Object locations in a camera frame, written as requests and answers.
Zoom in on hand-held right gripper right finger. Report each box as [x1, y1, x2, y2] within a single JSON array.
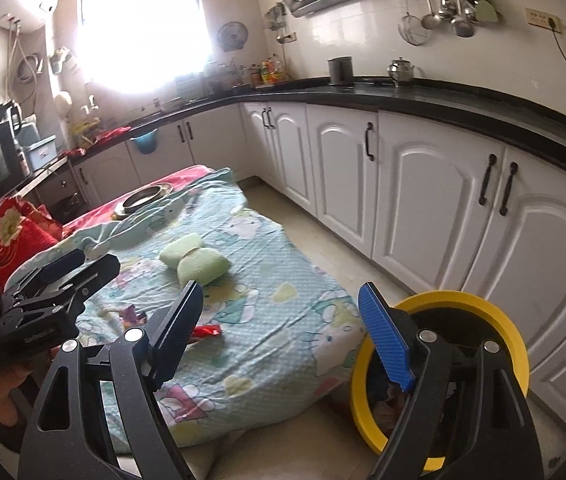
[[358, 282, 546, 480]]

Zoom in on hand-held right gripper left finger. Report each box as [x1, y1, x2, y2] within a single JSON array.
[[18, 280, 204, 480]]

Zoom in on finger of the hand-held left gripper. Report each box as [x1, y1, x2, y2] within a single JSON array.
[[5, 249, 86, 306], [10, 253, 121, 312]]

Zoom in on yellow rimmed trash bin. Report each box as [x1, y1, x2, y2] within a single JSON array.
[[350, 290, 530, 463]]

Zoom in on person's left hand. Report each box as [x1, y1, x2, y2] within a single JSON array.
[[0, 352, 54, 420]]

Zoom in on red snack packet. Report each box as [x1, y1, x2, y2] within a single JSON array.
[[190, 324, 222, 345]]

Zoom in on red floral cushion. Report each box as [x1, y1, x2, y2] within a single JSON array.
[[0, 197, 64, 276]]

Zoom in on red blanket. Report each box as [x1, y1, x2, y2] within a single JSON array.
[[60, 164, 214, 233]]

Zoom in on metal bowl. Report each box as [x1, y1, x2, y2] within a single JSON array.
[[115, 185, 174, 218]]

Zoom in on light blue printed blanket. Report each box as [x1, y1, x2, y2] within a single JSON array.
[[3, 167, 368, 456]]

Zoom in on light blue storage box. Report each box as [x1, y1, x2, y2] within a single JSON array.
[[28, 135, 58, 171]]

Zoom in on blue hanging basket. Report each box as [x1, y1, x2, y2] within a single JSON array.
[[130, 127, 160, 155]]

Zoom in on red plastic bag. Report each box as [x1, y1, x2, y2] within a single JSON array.
[[90, 127, 131, 144]]

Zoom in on white lower kitchen cabinets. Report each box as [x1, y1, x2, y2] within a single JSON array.
[[70, 100, 566, 436]]

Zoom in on black electric kettle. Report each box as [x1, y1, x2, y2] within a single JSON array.
[[0, 101, 24, 128]]

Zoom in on kitchen window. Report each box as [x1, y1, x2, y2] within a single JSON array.
[[80, 0, 214, 96]]

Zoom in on black kitchen countertop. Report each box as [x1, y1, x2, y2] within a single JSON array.
[[68, 76, 566, 196]]

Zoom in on row of condiment bottles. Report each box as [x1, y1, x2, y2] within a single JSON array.
[[250, 55, 288, 86]]

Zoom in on steel teapot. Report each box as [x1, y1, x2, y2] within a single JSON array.
[[388, 57, 421, 87]]

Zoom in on dark metal cup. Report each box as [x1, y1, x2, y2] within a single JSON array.
[[328, 56, 354, 86]]

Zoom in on row of hanging kitchen utensils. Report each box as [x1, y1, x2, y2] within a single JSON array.
[[397, 0, 504, 48]]

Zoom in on small wall fan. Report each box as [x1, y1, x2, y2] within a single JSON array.
[[216, 21, 250, 52]]

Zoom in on wall spice rack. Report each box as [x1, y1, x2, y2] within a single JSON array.
[[263, 2, 298, 43]]

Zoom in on beige wall socket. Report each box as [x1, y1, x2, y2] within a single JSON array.
[[525, 7, 564, 31]]

